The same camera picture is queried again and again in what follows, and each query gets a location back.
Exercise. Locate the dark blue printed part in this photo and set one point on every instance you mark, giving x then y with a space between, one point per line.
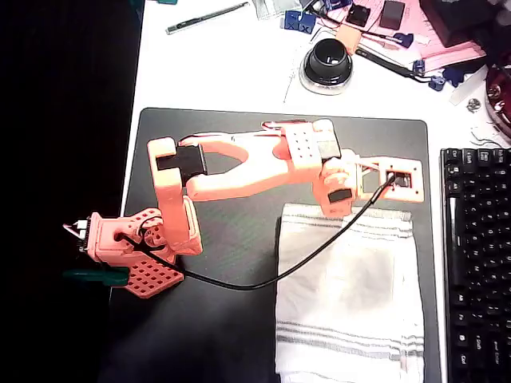
454 76

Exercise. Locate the green table clamp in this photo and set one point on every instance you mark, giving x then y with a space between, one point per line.
96 276

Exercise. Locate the silver black pen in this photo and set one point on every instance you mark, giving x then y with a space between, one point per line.
207 16

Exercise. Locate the black tweezers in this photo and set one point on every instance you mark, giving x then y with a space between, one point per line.
383 61

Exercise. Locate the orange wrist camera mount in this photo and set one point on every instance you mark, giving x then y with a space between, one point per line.
415 179

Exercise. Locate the black desk mat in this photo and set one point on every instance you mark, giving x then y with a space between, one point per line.
239 239

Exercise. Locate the blue printed block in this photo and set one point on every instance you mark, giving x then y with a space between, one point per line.
292 20
307 24

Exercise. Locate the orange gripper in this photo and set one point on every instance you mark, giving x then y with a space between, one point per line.
340 211

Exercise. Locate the dark box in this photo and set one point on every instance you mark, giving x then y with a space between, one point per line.
459 20

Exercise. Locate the black keyboard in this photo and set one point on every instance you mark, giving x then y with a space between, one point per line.
479 259

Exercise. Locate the orange square piece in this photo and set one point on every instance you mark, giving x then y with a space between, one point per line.
348 36

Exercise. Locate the black dome on clear base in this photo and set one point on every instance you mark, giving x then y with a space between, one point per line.
329 60

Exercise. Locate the dark rectangular device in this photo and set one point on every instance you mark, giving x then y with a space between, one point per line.
392 15

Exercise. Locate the small blue printed part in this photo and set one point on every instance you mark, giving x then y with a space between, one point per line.
437 83
404 40
419 67

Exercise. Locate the white plastic strip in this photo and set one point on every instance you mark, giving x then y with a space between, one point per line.
465 91

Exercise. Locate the white striped towel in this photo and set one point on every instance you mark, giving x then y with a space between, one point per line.
351 287

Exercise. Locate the orange 3D-printed robot arm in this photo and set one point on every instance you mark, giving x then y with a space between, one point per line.
239 175

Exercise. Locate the pink paper sheets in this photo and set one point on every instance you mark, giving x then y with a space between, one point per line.
439 48

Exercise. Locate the black square module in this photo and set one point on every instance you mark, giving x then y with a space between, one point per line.
358 15

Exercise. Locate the dark red round object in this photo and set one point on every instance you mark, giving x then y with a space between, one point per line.
501 91

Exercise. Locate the small metal nut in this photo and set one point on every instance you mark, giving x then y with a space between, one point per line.
473 105

